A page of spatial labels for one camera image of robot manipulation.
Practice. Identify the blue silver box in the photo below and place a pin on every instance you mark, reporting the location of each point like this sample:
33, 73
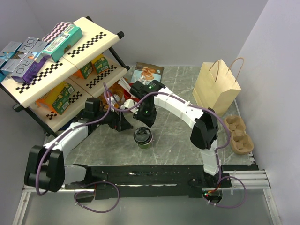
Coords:
8, 52

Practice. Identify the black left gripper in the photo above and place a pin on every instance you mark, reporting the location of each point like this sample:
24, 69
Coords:
119, 122

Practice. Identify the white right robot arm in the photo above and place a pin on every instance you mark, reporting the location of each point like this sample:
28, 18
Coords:
203, 122

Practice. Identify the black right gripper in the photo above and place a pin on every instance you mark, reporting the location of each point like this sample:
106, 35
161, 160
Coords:
149, 121

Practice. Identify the teal box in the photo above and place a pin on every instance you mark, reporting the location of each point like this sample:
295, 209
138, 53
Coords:
60, 45

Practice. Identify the brown paper bag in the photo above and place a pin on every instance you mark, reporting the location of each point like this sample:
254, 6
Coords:
216, 87

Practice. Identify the orange snack bag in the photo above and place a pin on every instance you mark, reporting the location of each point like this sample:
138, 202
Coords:
118, 90

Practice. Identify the orange green large box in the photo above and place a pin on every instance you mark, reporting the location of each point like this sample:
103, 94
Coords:
57, 99

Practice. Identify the silver purple box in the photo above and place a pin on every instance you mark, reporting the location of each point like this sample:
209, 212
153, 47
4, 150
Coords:
26, 62

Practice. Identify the blue snack pouch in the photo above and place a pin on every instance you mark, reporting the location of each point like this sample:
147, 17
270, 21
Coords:
146, 73

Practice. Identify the white wrapped straws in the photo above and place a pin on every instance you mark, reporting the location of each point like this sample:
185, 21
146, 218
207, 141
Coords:
124, 84

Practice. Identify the green paper coffee cup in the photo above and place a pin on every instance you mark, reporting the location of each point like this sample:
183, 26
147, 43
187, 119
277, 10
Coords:
146, 144

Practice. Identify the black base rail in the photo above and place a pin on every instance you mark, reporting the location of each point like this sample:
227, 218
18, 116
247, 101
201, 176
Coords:
148, 181

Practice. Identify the cream two-tier shelf rack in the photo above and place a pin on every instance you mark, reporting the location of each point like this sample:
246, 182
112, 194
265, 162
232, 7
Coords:
95, 41

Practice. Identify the black plastic cup lid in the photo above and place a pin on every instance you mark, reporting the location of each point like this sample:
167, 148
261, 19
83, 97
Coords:
141, 130

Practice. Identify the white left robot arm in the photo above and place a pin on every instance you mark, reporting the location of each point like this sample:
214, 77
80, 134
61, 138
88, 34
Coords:
46, 169

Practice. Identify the brown cardboard cup carrier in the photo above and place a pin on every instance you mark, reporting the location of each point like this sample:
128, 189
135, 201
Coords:
240, 142

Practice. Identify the red cup holder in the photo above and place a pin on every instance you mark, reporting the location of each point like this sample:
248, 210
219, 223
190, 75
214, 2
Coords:
127, 96

